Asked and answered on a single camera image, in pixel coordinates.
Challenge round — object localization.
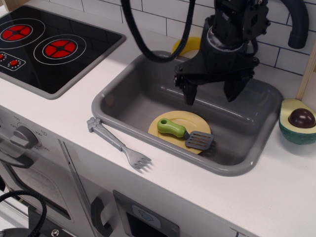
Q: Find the toy avocado half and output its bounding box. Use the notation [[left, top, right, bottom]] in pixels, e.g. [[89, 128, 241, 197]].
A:
[[279, 99, 316, 145]]

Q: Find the dark grey cabinet handle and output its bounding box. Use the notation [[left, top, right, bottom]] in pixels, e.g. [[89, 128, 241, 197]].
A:
[[90, 197, 113, 237]]

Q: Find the green handled grey spatula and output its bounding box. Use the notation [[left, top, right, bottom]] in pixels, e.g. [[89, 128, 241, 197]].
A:
[[157, 118, 214, 151]]

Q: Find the black cable lower left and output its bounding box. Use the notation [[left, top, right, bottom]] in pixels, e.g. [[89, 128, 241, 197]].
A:
[[0, 190, 47, 237]]

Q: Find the grey plastic sink basin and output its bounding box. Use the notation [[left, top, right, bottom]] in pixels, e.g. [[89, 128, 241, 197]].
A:
[[92, 55, 283, 176]]

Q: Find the grey oven knob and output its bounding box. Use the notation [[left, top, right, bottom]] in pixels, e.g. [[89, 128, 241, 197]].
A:
[[10, 126, 38, 149]]

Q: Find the dark grey faucet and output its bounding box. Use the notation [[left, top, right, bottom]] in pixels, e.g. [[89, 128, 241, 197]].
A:
[[281, 0, 309, 49]]

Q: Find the yellow plastic plate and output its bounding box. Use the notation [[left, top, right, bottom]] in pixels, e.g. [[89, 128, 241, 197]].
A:
[[148, 111, 211, 154]]

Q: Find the black braided cable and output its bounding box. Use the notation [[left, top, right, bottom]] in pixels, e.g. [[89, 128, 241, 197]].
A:
[[120, 0, 197, 63]]

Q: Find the toy oven door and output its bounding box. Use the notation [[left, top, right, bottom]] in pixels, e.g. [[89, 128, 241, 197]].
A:
[[0, 158, 76, 224]]

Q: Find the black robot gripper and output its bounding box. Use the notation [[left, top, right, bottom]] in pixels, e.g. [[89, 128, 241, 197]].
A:
[[174, 17, 259, 106]]

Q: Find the yellow toy banana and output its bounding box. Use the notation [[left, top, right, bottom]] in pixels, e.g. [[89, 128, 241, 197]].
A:
[[178, 37, 201, 58]]

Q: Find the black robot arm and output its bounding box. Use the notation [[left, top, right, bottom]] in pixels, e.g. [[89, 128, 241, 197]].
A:
[[174, 0, 270, 105]]

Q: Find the grey oven door handle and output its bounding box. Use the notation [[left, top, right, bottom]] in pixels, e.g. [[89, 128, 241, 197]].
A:
[[0, 141, 34, 169]]

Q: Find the grey dishwasher panel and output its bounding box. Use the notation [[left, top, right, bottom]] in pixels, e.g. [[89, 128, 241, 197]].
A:
[[113, 190, 180, 237]]

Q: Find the grey plastic toy fork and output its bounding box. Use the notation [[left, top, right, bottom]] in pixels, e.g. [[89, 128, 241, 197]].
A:
[[87, 117, 152, 169]]

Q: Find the black toy stovetop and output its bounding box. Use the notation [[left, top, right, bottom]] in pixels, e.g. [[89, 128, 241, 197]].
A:
[[0, 5, 126, 100]]

